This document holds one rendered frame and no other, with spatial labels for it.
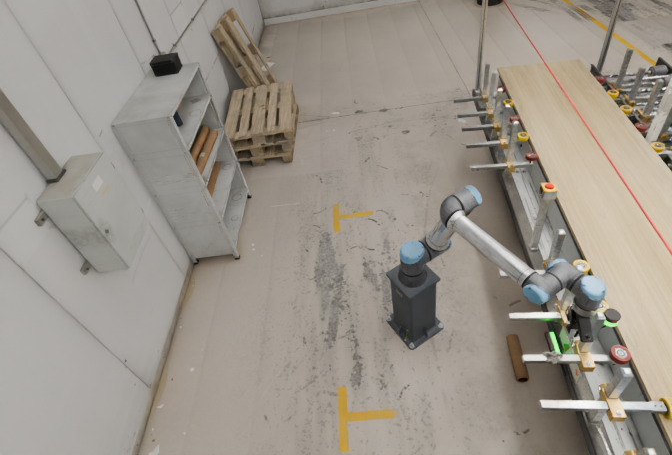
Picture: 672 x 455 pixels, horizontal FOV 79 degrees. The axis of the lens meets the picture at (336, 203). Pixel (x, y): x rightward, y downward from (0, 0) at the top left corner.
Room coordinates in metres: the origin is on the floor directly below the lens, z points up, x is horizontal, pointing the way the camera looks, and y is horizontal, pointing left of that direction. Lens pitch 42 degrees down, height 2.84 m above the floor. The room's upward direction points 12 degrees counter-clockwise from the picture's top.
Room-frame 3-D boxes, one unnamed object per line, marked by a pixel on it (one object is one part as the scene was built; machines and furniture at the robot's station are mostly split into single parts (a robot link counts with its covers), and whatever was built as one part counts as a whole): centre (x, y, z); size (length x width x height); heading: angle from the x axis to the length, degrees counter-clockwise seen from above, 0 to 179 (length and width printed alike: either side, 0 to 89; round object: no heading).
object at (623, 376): (0.58, -0.95, 0.94); 0.03 x 0.03 x 0.48; 78
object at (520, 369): (1.21, -0.99, 0.04); 0.30 x 0.08 x 0.08; 168
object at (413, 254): (1.63, -0.41, 0.79); 0.17 x 0.15 x 0.18; 113
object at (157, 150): (3.11, 1.17, 0.78); 0.90 x 0.45 x 1.55; 173
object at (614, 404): (0.56, -0.94, 0.95); 0.13 x 0.06 x 0.05; 168
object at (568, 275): (0.94, -0.87, 1.33); 0.12 x 0.12 x 0.09; 23
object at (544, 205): (1.57, -1.16, 0.93); 0.05 x 0.04 x 0.45; 168
